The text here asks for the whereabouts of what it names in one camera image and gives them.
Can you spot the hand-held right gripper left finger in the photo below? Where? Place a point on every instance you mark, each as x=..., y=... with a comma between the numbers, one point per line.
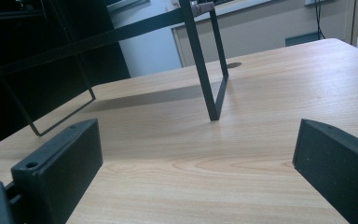
x=59, y=174

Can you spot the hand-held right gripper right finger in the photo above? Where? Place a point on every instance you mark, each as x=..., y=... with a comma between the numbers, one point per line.
x=338, y=165

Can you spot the black metal frame rack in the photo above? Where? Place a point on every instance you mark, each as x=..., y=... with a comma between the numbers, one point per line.
x=202, y=71

